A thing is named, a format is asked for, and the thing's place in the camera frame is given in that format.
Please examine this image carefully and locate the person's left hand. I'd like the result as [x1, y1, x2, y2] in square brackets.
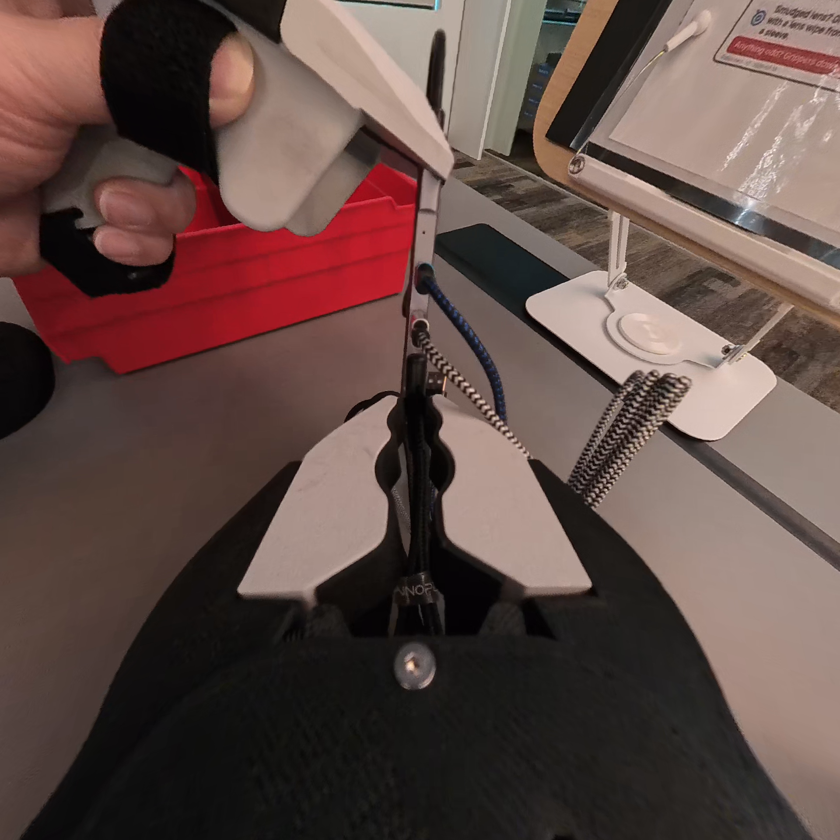
[0, 0, 257, 278]

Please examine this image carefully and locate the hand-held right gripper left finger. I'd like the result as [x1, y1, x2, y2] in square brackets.
[238, 392, 411, 602]

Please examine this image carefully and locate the person's dark clothing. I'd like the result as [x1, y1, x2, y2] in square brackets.
[0, 322, 56, 439]

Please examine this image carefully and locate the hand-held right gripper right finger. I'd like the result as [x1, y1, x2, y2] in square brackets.
[430, 397, 593, 601]

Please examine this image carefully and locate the red plastic bin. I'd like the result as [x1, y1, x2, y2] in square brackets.
[13, 164, 421, 375]

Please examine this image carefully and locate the blue braided cable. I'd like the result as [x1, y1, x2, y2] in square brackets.
[416, 262, 509, 421]

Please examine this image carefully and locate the instruction board stand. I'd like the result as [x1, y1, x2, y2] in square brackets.
[525, 0, 840, 442]

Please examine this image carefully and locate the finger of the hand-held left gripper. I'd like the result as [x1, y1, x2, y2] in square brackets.
[281, 0, 455, 180]

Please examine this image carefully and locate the grey usb hub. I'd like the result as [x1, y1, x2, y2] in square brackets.
[399, 29, 450, 395]

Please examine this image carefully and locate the black white braided usb-c cable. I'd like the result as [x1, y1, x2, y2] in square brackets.
[410, 320, 691, 509]

